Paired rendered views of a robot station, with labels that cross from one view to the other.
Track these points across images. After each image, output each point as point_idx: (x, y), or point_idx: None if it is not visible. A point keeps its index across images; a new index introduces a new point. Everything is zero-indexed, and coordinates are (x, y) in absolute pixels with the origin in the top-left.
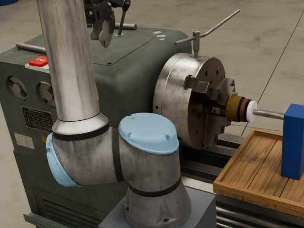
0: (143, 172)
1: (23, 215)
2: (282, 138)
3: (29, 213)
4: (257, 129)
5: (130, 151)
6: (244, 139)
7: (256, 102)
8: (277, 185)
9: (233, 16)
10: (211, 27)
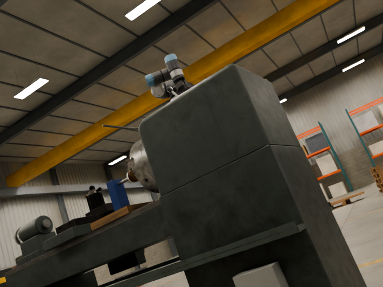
0: None
1: (330, 203)
2: (125, 191)
3: (330, 206)
4: (123, 206)
5: None
6: (137, 204)
7: (126, 174)
8: None
9: (109, 127)
10: (128, 127)
